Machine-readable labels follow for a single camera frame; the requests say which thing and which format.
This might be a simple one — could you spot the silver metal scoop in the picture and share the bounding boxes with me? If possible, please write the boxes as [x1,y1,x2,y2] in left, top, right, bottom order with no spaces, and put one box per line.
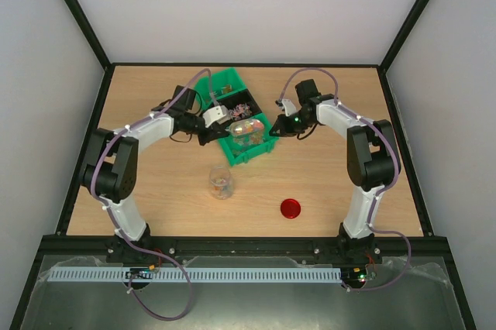
[226,118,265,137]

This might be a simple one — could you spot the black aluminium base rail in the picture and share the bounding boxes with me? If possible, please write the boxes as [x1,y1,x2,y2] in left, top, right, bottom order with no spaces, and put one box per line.
[38,235,450,265]

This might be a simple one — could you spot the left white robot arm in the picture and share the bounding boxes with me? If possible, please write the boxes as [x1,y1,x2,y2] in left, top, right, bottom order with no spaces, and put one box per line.
[79,85,229,241]

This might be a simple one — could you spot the black frame post right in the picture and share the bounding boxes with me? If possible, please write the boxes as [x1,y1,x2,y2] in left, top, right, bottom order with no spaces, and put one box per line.
[379,0,456,71]

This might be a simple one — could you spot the black bin with swirl lollipops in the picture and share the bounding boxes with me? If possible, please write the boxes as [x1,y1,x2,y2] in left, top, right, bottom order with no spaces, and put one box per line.
[218,89,262,121]

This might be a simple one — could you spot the red jar lid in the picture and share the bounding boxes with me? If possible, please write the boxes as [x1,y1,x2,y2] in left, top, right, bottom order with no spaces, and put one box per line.
[280,198,301,219]

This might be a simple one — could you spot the black frame post left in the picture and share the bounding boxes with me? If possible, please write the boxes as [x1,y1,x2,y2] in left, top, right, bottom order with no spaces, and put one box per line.
[40,0,112,71]

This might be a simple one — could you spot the green bin with lollipops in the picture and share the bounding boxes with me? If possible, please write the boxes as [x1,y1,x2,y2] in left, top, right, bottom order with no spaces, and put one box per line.
[194,67,246,109]

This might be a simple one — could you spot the light blue cable duct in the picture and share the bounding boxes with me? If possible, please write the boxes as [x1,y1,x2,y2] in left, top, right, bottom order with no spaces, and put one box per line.
[47,266,342,284]

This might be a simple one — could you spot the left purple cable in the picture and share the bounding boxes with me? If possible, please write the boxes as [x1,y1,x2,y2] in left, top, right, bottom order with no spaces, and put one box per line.
[92,68,218,321]

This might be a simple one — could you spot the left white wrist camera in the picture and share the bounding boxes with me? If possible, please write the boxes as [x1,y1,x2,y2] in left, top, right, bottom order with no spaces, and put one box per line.
[202,105,230,128]

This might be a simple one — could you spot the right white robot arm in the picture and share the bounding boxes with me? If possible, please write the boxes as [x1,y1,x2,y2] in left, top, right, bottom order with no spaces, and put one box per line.
[270,79,401,262]

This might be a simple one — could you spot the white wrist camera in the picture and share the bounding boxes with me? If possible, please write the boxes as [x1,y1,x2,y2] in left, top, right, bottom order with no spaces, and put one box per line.
[276,98,298,117]
[202,105,230,128]

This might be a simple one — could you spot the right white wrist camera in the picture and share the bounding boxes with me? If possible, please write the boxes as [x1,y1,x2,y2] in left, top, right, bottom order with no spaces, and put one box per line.
[276,98,298,117]

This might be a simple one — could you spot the clear glass jar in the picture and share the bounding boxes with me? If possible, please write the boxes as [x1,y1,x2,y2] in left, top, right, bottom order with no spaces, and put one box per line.
[208,166,233,200]

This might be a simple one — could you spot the green bin with gummy candies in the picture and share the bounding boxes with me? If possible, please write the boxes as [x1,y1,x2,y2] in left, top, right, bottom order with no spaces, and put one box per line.
[218,113,277,166]

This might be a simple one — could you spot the black frame post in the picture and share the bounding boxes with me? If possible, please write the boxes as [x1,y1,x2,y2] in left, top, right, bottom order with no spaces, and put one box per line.
[40,0,112,71]
[379,0,456,71]

